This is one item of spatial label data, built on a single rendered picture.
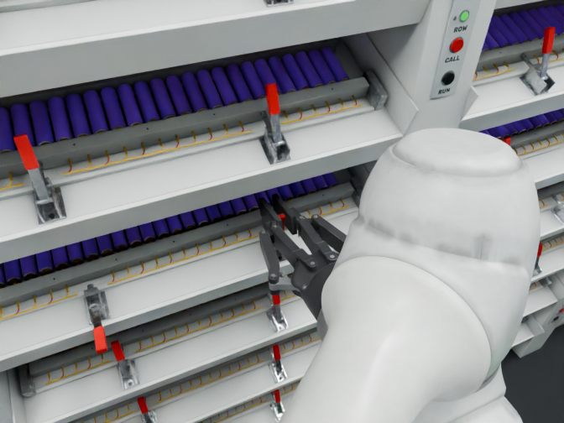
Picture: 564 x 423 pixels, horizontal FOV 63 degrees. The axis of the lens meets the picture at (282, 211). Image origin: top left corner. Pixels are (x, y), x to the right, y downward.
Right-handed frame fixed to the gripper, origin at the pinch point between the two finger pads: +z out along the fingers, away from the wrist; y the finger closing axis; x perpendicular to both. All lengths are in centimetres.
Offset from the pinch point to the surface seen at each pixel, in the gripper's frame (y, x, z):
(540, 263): 74, -45, 9
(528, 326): 87, -82, 16
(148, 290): -19.7, -7.7, 2.2
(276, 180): -0.5, 7.0, -2.3
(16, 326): -36.7, -7.2, 2.9
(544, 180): 54, -10, 0
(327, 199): 10.8, -3.6, 5.4
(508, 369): 81, -97, 14
